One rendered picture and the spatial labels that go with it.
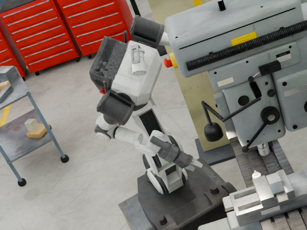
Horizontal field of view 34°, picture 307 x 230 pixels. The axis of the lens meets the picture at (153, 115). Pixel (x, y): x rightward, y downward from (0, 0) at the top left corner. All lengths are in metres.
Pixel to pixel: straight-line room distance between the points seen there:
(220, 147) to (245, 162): 1.72
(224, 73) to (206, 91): 2.15
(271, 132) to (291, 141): 2.15
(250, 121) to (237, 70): 0.25
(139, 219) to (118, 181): 1.12
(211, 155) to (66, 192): 1.35
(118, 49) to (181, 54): 0.67
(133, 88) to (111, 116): 0.17
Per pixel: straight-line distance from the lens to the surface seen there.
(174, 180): 3.02
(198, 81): 3.97
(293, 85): 1.97
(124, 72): 2.38
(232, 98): 1.96
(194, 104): 4.07
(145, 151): 2.52
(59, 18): 6.79
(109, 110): 2.31
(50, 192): 4.79
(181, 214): 3.02
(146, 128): 2.77
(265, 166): 2.58
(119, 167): 4.63
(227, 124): 2.11
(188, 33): 1.80
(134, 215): 3.45
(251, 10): 1.82
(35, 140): 5.01
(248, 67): 1.89
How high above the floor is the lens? 2.60
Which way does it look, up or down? 30 degrees down
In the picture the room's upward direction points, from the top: 23 degrees counter-clockwise
